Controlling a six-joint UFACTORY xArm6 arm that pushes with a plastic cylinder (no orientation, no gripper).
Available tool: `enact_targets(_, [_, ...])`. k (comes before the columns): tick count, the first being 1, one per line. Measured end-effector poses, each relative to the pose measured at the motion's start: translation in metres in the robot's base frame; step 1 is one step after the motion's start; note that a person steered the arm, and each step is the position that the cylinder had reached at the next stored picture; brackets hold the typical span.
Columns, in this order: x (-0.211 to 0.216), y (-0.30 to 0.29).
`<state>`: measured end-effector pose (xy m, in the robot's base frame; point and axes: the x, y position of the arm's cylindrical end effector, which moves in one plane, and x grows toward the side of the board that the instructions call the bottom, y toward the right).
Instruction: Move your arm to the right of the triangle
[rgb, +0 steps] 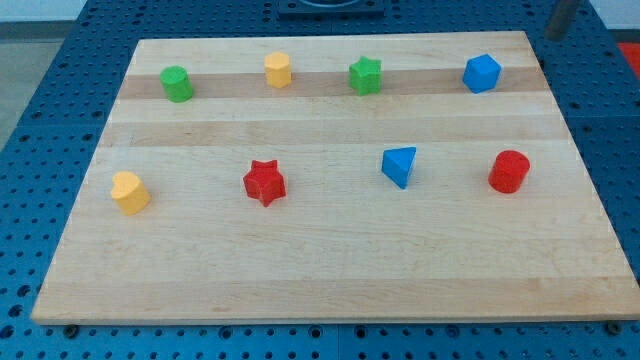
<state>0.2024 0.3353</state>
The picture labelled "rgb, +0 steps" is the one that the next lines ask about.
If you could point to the red cylinder block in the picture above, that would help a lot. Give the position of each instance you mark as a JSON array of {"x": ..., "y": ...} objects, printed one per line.
[{"x": 508, "y": 172}]

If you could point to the green cylinder block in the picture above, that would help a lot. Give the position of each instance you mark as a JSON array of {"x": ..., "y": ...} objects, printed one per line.
[{"x": 176, "y": 84}]

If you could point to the green star block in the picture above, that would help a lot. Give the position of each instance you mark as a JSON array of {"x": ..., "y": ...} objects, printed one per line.
[{"x": 365, "y": 76}]

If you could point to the yellow hexagon block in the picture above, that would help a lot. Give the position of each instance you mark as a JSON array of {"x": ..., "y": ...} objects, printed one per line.
[{"x": 277, "y": 67}]

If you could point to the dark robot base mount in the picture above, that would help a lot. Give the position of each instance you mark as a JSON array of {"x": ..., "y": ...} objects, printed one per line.
[{"x": 328, "y": 8}]

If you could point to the yellow heart block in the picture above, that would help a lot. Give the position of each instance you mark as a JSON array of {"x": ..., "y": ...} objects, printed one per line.
[{"x": 129, "y": 193}]

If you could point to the large wooden board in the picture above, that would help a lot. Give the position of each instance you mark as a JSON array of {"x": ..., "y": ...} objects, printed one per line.
[{"x": 346, "y": 244}]

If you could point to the blue cube block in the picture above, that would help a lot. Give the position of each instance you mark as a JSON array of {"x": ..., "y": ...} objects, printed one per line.
[{"x": 481, "y": 73}]

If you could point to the blue triangle block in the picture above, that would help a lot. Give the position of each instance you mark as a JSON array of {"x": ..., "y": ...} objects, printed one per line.
[{"x": 397, "y": 164}]

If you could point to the red star block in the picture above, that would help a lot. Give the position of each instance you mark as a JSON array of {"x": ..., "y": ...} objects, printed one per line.
[{"x": 264, "y": 182}]

